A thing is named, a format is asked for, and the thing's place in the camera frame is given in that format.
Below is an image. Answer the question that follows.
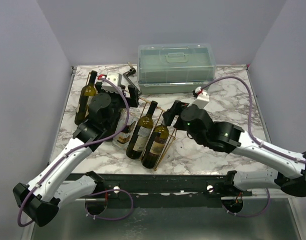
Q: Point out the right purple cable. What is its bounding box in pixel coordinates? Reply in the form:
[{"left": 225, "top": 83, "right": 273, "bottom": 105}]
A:
[{"left": 200, "top": 76, "right": 306, "bottom": 167}]

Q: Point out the green plastic storage box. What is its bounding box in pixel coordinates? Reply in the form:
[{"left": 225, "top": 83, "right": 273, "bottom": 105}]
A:
[{"left": 137, "top": 43, "right": 216, "bottom": 95}]

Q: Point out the purple cable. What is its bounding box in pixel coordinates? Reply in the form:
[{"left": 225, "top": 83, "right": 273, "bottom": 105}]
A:
[
  {"left": 200, "top": 76, "right": 306, "bottom": 167},
  {"left": 17, "top": 77, "right": 130, "bottom": 228}
]

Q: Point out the gold wire wine rack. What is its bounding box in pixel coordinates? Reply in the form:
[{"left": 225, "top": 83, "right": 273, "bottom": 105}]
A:
[{"left": 86, "top": 72, "right": 177, "bottom": 172}]

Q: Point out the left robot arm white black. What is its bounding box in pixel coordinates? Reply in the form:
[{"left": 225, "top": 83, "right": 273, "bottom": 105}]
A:
[{"left": 13, "top": 83, "right": 139, "bottom": 227}]

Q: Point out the grey metal crank handle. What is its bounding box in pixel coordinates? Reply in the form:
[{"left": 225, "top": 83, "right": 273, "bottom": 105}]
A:
[{"left": 123, "top": 62, "right": 141, "bottom": 94}]

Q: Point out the clear glass liquor bottle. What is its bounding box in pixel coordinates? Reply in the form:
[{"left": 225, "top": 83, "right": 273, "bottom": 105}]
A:
[{"left": 112, "top": 108, "right": 138, "bottom": 149}]

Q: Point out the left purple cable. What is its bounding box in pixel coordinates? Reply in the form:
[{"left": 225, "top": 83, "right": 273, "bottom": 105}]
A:
[{"left": 17, "top": 77, "right": 130, "bottom": 228}]

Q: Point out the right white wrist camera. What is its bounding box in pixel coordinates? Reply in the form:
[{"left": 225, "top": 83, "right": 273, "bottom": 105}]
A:
[{"left": 190, "top": 86, "right": 210, "bottom": 109}]

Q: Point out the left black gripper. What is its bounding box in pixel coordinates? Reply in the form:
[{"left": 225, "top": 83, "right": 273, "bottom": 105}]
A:
[{"left": 96, "top": 82, "right": 138, "bottom": 130}]

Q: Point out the black metal base rail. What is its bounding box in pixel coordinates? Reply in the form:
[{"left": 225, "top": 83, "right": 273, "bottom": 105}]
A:
[{"left": 65, "top": 172, "right": 286, "bottom": 210}]

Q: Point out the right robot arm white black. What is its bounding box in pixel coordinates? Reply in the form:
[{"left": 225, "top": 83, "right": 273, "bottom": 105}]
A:
[{"left": 163, "top": 99, "right": 306, "bottom": 197}]

